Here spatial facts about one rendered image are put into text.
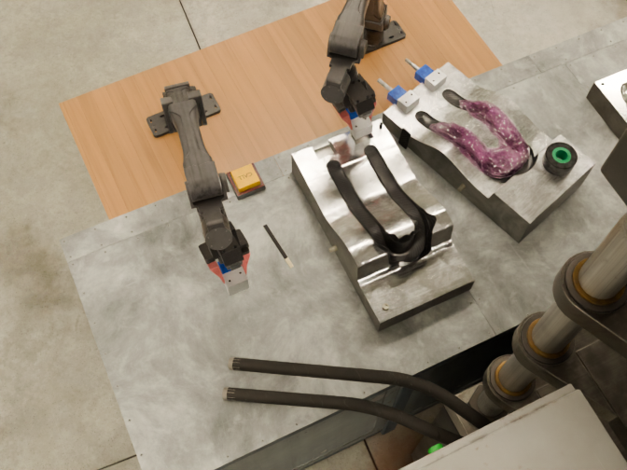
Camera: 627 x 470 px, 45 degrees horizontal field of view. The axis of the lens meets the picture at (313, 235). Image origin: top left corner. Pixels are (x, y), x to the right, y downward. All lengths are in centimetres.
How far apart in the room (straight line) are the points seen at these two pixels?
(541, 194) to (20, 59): 234
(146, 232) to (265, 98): 52
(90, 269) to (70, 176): 116
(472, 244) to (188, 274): 73
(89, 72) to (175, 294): 166
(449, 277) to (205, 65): 95
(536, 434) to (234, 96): 138
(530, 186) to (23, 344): 180
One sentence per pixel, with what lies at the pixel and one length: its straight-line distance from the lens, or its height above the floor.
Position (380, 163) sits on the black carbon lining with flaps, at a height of 88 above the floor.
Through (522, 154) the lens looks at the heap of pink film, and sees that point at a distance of 202.
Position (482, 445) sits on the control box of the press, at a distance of 111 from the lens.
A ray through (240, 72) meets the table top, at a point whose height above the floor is 80.
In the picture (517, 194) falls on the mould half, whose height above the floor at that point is 91.
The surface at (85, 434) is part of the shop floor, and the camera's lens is 269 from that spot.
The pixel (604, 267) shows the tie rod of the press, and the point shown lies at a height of 163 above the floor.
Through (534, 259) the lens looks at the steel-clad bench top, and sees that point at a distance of 199.
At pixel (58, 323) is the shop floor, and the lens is 283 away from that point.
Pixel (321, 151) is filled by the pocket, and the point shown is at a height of 86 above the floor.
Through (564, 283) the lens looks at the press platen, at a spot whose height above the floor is 154.
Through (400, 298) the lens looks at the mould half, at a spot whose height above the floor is 86.
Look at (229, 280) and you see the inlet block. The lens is 172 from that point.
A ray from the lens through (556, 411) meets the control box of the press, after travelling 114.
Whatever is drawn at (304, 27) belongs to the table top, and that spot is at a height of 80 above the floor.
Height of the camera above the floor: 253
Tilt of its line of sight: 63 degrees down
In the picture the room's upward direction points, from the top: 1 degrees clockwise
